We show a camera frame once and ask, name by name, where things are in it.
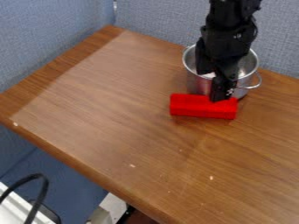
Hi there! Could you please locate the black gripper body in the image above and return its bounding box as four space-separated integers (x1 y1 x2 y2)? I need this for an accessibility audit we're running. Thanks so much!
196 24 257 74

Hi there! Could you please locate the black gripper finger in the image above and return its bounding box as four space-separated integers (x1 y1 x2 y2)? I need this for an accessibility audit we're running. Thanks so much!
195 43 215 75
209 70 239 102

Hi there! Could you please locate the red plastic block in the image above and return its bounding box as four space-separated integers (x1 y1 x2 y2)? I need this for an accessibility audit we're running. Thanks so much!
169 94 239 120

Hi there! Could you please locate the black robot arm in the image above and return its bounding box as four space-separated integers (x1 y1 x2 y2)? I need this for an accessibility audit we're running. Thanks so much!
195 0 261 102

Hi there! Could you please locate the metal pot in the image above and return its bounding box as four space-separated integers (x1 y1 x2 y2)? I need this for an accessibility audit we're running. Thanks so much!
181 45 263 99

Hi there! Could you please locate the white table frame part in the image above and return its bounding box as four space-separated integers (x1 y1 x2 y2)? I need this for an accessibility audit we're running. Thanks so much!
85 193 127 224

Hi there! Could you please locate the black cable loop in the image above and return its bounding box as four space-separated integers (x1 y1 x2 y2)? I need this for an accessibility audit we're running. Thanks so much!
0 173 51 224

